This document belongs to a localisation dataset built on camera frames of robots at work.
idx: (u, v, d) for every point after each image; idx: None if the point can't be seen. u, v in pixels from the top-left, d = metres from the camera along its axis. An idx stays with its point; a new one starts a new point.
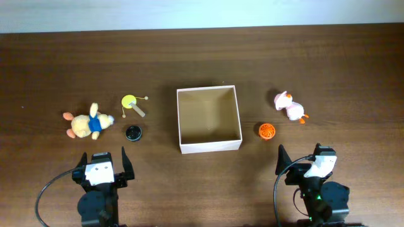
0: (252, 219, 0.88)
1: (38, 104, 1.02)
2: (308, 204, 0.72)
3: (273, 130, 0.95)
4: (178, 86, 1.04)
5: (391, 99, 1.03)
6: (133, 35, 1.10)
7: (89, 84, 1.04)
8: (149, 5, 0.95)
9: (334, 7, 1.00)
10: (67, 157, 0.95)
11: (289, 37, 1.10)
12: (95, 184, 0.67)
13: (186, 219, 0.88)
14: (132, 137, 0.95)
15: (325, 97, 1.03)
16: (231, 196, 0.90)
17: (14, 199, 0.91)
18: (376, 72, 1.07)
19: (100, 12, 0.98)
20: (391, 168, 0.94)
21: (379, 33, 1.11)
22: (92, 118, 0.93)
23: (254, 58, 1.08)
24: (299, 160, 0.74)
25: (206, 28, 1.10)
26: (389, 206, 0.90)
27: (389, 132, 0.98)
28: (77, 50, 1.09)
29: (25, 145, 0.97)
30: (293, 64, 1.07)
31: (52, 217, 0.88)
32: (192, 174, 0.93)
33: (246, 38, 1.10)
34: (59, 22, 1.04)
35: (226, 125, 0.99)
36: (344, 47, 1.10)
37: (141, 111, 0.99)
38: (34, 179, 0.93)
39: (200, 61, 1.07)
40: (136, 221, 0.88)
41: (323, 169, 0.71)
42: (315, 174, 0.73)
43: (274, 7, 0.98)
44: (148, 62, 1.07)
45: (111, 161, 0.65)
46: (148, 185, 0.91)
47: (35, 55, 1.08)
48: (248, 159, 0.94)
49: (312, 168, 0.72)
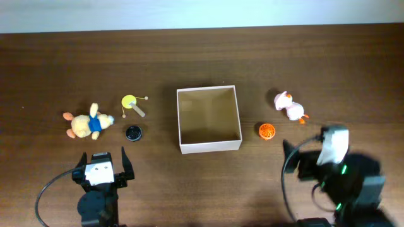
0: (252, 219, 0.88)
1: (39, 104, 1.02)
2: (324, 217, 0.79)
3: (273, 130, 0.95)
4: (177, 86, 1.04)
5: (391, 99, 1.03)
6: (132, 35, 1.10)
7: (89, 84, 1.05)
8: (149, 5, 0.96)
9: (334, 7, 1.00)
10: (67, 157, 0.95)
11: (289, 37, 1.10)
12: (95, 184, 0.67)
13: (186, 219, 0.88)
14: (132, 137, 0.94)
15: (325, 97, 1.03)
16: (231, 196, 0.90)
17: (13, 199, 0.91)
18: (375, 72, 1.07)
19: (99, 12, 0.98)
20: (391, 168, 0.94)
21: (379, 33, 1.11)
22: (92, 118, 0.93)
23: (254, 58, 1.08)
24: (308, 140, 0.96)
25: (206, 28, 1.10)
26: (390, 207, 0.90)
27: (389, 132, 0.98)
28: (77, 50, 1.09)
29: (25, 145, 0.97)
30: (293, 64, 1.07)
31: (51, 217, 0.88)
32: (192, 174, 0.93)
33: (245, 38, 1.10)
34: (59, 23, 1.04)
35: (226, 125, 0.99)
36: (345, 47, 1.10)
37: (141, 111, 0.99)
38: (34, 179, 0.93)
39: (200, 61, 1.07)
40: (136, 221, 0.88)
41: (334, 147, 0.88)
42: (331, 159, 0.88)
43: (273, 7, 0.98)
44: (148, 62, 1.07)
45: (111, 161, 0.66)
46: (148, 185, 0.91)
47: (36, 55, 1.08)
48: (248, 159, 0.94)
49: (324, 148, 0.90)
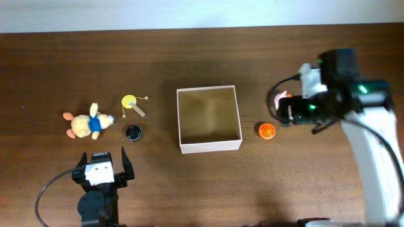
0: (252, 219, 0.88)
1: (38, 104, 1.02)
2: (324, 72, 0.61)
3: (273, 130, 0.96)
4: (178, 87, 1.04)
5: (391, 99, 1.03)
6: (132, 35, 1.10)
7: (89, 84, 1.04)
8: (149, 5, 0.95)
9: (334, 7, 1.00)
10: (67, 157, 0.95)
11: (289, 37, 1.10)
12: (95, 184, 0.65)
13: (186, 219, 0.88)
14: (132, 137, 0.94)
15: None
16: (232, 196, 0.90)
17: (13, 199, 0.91)
18: (375, 72, 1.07)
19: (99, 12, 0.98)
20: None
21: (379, 33, 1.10)
22: (92, 117, 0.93)
23: (254, 58, 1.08)
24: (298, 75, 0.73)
25: (206, 28, 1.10)
26: None
27: None
28: (77, 50, 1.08)
29: (25, 145, 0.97)
30: (293, 64, 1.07)
31: (52, 217, 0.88)
32: (192, 174, 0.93)
33: (246, 38, 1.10)
34: (59, 22, 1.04)
35: (226, 125, 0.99)
36: (345, 46, 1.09)
37: (141, 111, 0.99)
38: (34, 179, 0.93)
39: (200, 61, 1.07)
40: (137, 221, 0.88)
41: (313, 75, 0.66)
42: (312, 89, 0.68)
43: (274, 7, 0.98)
44: (148, 62, 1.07)
45: (111, 162, 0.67)
46: (148, 185, 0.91)
47: (35, 55, 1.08)
48: (248, 159, 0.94)
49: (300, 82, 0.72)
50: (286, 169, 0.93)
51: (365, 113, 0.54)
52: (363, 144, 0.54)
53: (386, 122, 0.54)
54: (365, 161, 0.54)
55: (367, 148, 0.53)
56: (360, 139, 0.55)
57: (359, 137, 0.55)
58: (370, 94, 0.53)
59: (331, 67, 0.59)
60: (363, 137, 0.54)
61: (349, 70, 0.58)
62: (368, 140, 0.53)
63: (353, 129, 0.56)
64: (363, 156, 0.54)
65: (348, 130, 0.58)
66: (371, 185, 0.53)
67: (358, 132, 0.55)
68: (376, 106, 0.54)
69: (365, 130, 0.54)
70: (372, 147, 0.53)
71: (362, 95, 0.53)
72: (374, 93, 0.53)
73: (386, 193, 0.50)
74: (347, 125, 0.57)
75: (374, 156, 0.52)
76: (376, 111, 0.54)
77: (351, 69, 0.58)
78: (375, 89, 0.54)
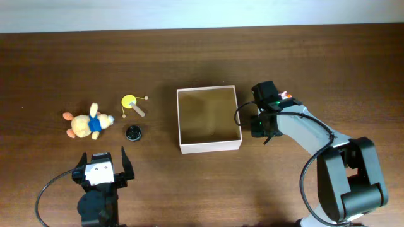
0: (251, 219, 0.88)
1: (38, 104, 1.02)
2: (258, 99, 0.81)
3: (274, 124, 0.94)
4: (178, 87, 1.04)
5: (389, 99, 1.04)
6: (132, 35, 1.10)
7: (89, 84, 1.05)
8: (149, 5, 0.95)
9: (335, 7, 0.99)
10: (68, 157, 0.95)
11: (289, 37, 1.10)
12: (95, 184, 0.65)
13: (186, 219, 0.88)
14: (132, 137, 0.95)
15: (325, 97, 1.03)
16: (232, 195, 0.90)
17: (14, 199, 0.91)
18: (375, 72, 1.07)
19: (99, 12, 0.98)
20: (391, 167, 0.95)
21: (379, 33, 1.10)
22: (92, 118, 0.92)
23: (253, 57, 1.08)
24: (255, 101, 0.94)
25: (206, 28, 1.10)
26: (389, 207, 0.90)
27: (389, 132, 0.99)
28: (77, 50, 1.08)
29: (25, 145, 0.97)
30: (293, 64, 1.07)
31: (52, 218, 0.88)
32: (192, 174, 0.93)
33: (245, 38, 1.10)
34: (58, 23, 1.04)
35: (226, 125, 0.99)
36: (344, 47, 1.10)
37: (141, 111, 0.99)
38: (35, 179, 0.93)
39: (200, 61, 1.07)
40: (137, 221, 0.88)
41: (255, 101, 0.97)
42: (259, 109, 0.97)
43: (274, 7, 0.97)
44: (148, 61, 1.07)
45: (111, 161, 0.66)
46: (148, 184, 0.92)
47: (35, 55, 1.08)
48: (248, 159, 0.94)
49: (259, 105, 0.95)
50: (286, 169, 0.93)
51: (283, 110, 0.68)
52: (293, 125, 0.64)
53: (299, 110, 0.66)
54: (299, 130, 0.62)
55: (293, 122, 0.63)
56: (288, 120, 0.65)
57: (287, 118, 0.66)
58: (283, 102, 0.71)
59: (258, 93, 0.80)
60: (290, 118, 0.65)
61: (271, 94, 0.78)
62: (293, 116, 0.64)
63: (281, 117, 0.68)
64: (297, 130, 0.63)
65: (283, 125, 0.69)
66: (309, 144, 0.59)
67: (285, 118, 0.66)
68: (291, 105, 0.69)
69: (290, 114, 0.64)
70: (294, 120, 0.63)
71: (278, 104, 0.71)
72: (288, 102, 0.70)
73: (316, 138, 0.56)
74: (281, 120, 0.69)
75: (302, 126, 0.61)
76: (290, 106, 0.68)
77: (273, 93, 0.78)
78: (288, 101, 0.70)
